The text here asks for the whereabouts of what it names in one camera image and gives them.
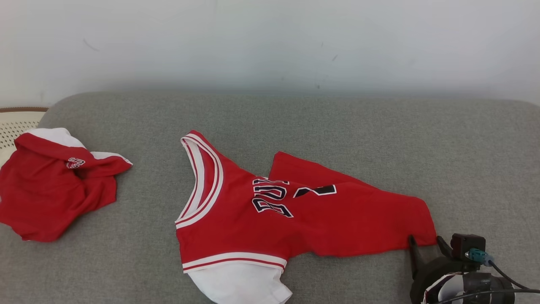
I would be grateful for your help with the red basketball jersey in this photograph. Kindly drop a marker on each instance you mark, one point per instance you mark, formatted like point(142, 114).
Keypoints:
point(337, 219)

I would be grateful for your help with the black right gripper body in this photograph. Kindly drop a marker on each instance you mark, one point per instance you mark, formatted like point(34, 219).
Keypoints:
point(430, 274)

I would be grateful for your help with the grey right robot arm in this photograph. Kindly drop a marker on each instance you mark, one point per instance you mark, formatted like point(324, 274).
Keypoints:
point(485, 283)

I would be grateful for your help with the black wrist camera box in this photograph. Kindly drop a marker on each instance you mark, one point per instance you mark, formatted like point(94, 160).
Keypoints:
point(462, 242)

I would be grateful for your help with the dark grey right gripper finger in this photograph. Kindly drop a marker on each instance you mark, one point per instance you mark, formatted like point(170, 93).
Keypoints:
point(415, 257)
point(445, 249)

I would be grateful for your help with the white perforated laundry basket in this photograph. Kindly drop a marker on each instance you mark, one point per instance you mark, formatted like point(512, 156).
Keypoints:
point(14, 124)

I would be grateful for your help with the red shorts with white band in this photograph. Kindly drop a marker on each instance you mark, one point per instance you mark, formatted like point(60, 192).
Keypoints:
point(46, 190)

